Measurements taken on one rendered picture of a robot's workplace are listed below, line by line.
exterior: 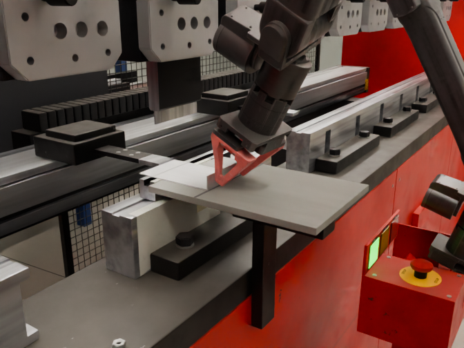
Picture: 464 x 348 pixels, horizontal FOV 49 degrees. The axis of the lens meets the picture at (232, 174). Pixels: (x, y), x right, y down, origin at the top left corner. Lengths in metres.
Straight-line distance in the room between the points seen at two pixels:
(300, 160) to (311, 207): 0.53
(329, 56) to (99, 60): 7.98
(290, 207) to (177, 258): 0.18
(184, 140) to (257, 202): 0.55
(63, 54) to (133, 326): 0.33
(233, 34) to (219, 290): 0.34
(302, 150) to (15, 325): 0.75
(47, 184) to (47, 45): 0.42
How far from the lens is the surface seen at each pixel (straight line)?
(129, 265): 0.76
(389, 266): 1.02
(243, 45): 0.67
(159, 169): 0.81
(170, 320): 0.67
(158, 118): 0.77
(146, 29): 0.68
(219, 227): 0.83
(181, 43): 0.73
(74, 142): 0.92
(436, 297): 0.95
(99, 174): 1.02
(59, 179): 0.96
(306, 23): 0.57
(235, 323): 0.78
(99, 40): 0.62
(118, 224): 0.74
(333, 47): 8.51
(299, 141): 1.18
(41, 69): 0.57
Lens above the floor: 1.25
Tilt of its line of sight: 19 degrees down
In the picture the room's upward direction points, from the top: straight up
